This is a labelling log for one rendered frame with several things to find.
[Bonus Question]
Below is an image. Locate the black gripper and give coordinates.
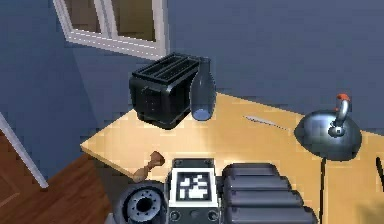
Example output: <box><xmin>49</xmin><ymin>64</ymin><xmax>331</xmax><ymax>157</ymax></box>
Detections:
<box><xmin>115</xmin><ymin>180</ymin><xmax>169</xmax><ymax>224</ymax></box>

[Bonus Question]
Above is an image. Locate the brown wooden stamp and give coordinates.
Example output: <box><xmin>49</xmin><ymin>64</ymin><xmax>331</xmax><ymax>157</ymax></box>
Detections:
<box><xmin>132</xmin><ymin>150</ymin><xmax>166</xmax><ymax>183</ymax></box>

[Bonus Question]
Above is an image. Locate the black toaster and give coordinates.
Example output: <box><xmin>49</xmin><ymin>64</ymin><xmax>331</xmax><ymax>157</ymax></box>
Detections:
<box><xmin>128</xmin><ymin>52</ymin><xmax>203</xmax><ymax>131</ymax></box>

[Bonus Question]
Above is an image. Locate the light wooden table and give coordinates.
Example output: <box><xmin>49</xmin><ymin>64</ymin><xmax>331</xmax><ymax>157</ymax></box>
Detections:
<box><xmin>79</xmin><ymin>92</ymin><xmax>384</xmax><ymax>224</ymax></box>

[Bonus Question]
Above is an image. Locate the dark blue glass bottle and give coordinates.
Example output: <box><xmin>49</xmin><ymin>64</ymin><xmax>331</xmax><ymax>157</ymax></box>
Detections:
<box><xmin>189</xmin><ymin>57</ymin><xmax>218</xmax><ymax>122</ymax></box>

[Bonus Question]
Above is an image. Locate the silver knife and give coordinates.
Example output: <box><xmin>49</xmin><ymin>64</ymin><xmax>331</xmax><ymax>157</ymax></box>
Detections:
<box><xmin>243</xmin><ymin>114</ymin><xmax>290</xmax><ymax>132</ymax></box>

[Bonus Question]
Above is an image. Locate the white framed window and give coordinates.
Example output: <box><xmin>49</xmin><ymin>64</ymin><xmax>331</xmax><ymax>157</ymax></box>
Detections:
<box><xmin>53</xmin><ymin>0</ymin><xmax>171</xmax><ymax>62</ymax></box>

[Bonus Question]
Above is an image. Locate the silver kettle with red-tipped handle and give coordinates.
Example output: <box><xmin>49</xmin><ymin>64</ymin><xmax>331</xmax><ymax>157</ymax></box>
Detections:
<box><xmin>293</xmin><ymin>93</ymin><xmax>363</xmax><ymax>163</ymax></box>

